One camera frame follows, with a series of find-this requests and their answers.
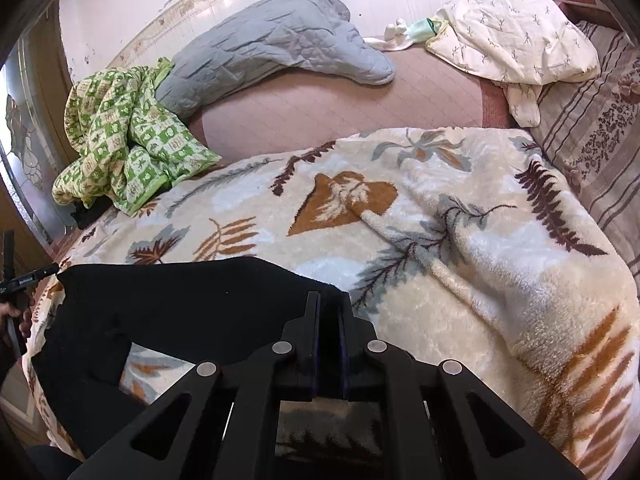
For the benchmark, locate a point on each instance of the white twig print quilt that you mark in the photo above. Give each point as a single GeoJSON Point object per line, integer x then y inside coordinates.
{"type": "Point", "coordinates": [515, 35]}

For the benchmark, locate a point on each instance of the cream leaf print blanket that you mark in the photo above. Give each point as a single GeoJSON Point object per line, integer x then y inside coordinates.
{"type": "Point", "coordinates": [450, 310]}

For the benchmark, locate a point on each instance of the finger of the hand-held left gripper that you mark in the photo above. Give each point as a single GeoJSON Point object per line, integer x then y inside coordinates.
{"type": "Point", "coordinates": [36, 275]}

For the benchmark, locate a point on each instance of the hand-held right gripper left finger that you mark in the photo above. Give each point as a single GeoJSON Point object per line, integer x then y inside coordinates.
{"type": "Point", "coordinates": [313, 320]}

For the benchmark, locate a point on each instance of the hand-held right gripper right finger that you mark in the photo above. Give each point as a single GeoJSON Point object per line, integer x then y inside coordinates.
{"type": "Point", "coordinates": [345, 320]}

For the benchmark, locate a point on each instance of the dark cloth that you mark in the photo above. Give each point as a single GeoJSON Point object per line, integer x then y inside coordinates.
{"type": "Point", "coordinates": [92, 216]}

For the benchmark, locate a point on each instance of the patterned glass door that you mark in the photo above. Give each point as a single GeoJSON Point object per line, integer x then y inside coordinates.
{"type": "Point", "coordinates": [30, 135]}

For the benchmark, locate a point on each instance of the green checkered quilt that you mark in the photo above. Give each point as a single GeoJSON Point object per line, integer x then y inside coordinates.
{"type": "Point", "coordinates": [125, 135]}

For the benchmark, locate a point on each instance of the white cloth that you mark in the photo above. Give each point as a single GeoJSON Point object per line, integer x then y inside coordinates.
{"type": "Point", "coordinates": [395, 36]}

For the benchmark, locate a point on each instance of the grey quilted blanket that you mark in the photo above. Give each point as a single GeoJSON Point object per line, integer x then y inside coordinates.
{"type": "Point", "coordinates": [275, 40]}

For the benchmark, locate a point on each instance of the black pants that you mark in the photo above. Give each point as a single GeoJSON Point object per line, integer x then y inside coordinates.
{"type": "Point", "coordinates": [175, 300]}

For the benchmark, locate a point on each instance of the light green cloth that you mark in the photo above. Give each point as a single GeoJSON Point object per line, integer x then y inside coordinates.
{"type": "Point", "coordinates": [420, 29]}

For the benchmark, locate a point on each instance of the pink bed sheet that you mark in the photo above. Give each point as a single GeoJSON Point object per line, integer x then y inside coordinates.
{"type": "Point", "coordinates": [325, 110]}

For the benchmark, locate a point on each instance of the person's left hand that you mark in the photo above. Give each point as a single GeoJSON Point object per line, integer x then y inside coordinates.
{"type": "Point", "coordinates": [24, 327]}

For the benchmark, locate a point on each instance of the striped floral bed sheet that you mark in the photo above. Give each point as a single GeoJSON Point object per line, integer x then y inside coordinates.
{"type": "Point", "coordinates": [600, 150]}

